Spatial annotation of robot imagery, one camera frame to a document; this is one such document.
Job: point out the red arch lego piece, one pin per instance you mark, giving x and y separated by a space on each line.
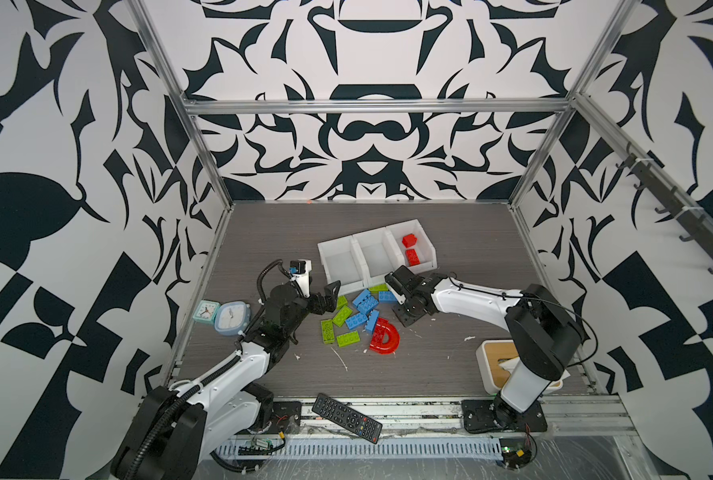
386 338

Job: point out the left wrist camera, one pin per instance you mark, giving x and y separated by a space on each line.
300 275

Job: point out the white cable duct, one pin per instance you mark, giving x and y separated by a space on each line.
489 449

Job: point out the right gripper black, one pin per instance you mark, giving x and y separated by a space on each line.
403 319

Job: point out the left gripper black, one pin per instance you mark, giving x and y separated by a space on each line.
326 300

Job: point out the green lego brick bottom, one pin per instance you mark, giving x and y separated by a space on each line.
348 339

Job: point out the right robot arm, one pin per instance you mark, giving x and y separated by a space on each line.
546 334

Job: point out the green circuit board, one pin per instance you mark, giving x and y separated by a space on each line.
261 447
516 456

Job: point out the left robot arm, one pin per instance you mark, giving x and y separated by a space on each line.
176 429

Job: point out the green lego brick by bin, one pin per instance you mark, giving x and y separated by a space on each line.
379 288

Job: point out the green circuit board left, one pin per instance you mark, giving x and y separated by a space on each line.
261 447

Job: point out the green circuit board right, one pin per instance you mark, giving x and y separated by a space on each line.
516 456

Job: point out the blue lego brick large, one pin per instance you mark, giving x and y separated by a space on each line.
365 302

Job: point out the black coat hook rail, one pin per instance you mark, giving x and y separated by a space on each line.
674 203

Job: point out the small teal alarm clock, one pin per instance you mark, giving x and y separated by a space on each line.
205 312

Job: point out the blue lego brick slim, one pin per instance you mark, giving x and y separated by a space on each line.
373 317

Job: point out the green lego brick middle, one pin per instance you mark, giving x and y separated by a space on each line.
342 315

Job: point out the red lego brick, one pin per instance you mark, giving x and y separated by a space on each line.
412 257
409 241

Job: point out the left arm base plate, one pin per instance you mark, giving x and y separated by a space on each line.
285 417

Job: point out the blue rimmed round clock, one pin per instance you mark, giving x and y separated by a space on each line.
232 318

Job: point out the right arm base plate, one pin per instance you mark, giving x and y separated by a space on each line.
488 416

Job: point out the black remote control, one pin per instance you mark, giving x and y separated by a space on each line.
361 425

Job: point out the green lego brick left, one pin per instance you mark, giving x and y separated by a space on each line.
327 328

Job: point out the white three-compartment bin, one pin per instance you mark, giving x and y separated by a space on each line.
363 259

